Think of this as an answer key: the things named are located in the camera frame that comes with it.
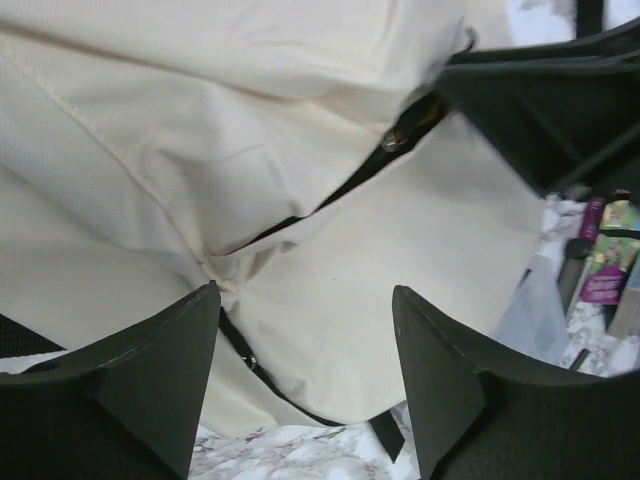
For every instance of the purple treehouse book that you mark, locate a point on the purple treehouse book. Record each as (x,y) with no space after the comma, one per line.
(614,251)

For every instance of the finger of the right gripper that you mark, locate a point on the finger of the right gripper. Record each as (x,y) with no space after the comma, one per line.
(561,115)

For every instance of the dark metal T-handle tool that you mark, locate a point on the dark metal T-handle tool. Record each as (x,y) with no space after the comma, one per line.
(576,252)

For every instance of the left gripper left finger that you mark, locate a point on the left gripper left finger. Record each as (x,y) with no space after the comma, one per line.
(124,407)

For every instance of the clear plastic parts box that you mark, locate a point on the clear plastic parts box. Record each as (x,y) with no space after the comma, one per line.
(535,322)

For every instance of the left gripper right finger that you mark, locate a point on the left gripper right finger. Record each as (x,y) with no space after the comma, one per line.
(480,410)

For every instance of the cream canvas backpack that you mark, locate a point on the cream canvas backpack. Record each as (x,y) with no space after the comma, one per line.
(291,152)

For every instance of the purple white book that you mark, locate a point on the purple white book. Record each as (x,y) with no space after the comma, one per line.
(626,319)

